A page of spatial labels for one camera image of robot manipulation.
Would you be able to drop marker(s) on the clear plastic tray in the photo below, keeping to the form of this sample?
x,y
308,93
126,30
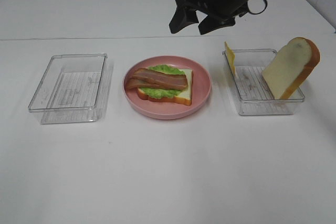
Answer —
x,y
73,89
251,95

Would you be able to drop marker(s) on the clear plastic left tray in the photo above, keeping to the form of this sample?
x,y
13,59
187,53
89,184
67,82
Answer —
x,y
73,89

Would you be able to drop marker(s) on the yellow cheese slice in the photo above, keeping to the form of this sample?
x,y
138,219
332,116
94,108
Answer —
x,y
230,55

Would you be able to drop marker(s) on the tray bacon strip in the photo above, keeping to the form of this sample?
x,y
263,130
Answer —
x,y
136,83
168,81

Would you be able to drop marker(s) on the clear plastic right tray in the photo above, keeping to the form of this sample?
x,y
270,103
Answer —
x,y
251,95

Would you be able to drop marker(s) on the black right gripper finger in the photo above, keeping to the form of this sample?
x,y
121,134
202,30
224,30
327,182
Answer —
x,y
210,24
182,18

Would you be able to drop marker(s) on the green lettuce leaf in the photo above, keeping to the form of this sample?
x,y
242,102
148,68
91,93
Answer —
x,y
159,93

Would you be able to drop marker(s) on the pink plate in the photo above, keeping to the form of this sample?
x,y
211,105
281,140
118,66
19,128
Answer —
x,y
201,89

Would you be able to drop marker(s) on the tray bread slice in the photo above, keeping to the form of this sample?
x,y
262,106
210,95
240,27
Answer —
x,y
290,67
184,98

